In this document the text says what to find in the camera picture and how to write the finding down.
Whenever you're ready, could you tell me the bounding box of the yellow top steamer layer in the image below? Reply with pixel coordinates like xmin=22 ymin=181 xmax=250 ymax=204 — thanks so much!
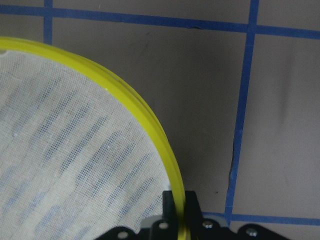
xmin=0 ymin=37 xmax=185 ymax=240

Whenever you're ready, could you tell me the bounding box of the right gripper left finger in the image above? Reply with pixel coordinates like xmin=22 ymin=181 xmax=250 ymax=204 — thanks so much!
xmin=141 ymin=191 xmax=179 ymax=240

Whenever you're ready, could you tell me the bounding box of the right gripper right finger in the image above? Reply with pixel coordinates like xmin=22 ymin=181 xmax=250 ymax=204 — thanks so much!
xmin=184 ymin=191 xmax=229 ymax=240

